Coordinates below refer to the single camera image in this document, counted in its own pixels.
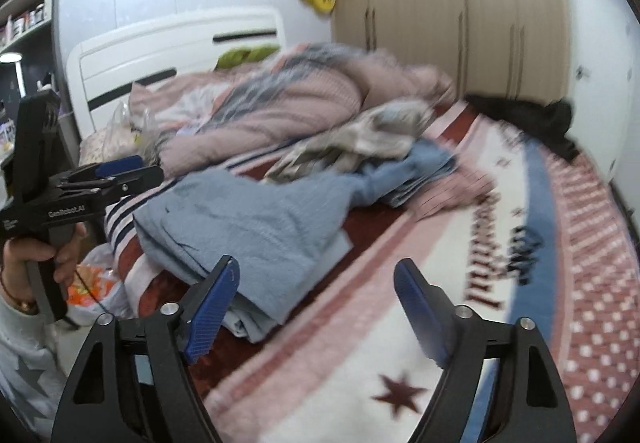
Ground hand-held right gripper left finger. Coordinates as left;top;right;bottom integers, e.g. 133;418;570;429
50;254;241;443

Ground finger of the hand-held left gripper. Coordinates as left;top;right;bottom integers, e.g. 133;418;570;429
54;166;166;210
65;155;146;185

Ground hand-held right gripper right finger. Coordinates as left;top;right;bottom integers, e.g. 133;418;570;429
393;259;578;443

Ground grey-blue pants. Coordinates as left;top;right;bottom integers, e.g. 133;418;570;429
133;170;369;325

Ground person's left forearm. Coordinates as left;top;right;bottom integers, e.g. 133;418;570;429
0;295;69;430

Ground person's left hand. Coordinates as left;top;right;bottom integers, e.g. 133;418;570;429
0;228;87;310

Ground clear plastic bag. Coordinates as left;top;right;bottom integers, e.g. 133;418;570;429
102;98;167;170

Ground light blue garment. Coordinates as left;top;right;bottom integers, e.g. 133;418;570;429
220;230;354;344

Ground printed striped dotted blanket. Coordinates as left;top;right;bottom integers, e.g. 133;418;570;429
104;100;640;443

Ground white desk lamp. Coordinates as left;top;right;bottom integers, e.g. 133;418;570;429
0;50;29;100

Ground orange plastic bag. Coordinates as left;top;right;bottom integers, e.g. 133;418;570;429
64;243;132;320

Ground white bed headboard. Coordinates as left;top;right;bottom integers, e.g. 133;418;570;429
66;6;287;140

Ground pink striped garment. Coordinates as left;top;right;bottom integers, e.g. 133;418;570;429
407;168;502;225

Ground blue folded garment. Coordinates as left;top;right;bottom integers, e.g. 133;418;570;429
359;139;459;210

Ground green pillow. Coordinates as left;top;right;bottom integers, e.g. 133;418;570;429
215;44;279;70

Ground pink quilt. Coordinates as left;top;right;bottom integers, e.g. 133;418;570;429
128;43;457;180

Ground floral patterned cloth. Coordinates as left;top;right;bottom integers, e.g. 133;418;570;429
262;100;437;185

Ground black jacket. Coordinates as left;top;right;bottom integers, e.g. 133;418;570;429
464;94;582;162

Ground white door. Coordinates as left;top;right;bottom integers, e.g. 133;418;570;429
554;0;637;185

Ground beige wooden wardrobe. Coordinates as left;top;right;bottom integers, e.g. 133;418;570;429
320;0;574;110

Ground red string bracelet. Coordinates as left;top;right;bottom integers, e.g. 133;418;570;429
0;272;40;315

